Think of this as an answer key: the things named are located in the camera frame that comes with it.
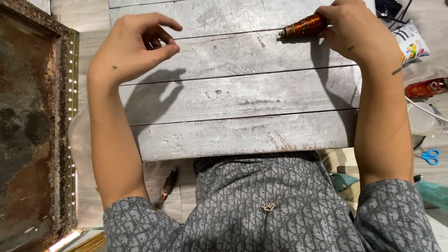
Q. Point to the rusty framed panel with lights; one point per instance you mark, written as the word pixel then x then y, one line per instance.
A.
pixel 31 122

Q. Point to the red snack packet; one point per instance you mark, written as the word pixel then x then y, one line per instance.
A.
pixel 425 88

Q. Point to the person's left hand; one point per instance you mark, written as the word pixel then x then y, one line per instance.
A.
pixel 120 49

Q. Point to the beige cushion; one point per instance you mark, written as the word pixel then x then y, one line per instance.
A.
pixel 344 164

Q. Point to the small metal brooch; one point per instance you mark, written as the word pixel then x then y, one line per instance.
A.
pixel 268 207

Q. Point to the black device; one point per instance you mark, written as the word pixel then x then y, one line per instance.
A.
pixel 387 7

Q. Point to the blue scissors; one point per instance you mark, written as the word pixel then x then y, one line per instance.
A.
pixel 430 156

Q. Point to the bundle of yellow sticks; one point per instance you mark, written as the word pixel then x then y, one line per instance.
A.
pixel 91 243

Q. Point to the teal cloth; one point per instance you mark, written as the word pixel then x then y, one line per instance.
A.
pixel 432 192

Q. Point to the white snack bag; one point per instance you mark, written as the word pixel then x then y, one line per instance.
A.
pixel 411 42

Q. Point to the grey patterned shirt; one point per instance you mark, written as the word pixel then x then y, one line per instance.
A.
pixel 266 217

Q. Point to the person's right hand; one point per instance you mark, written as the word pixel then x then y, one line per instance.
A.
pixel 360 31

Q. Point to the clear plastic cup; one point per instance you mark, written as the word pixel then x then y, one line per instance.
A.
pixel 420 120

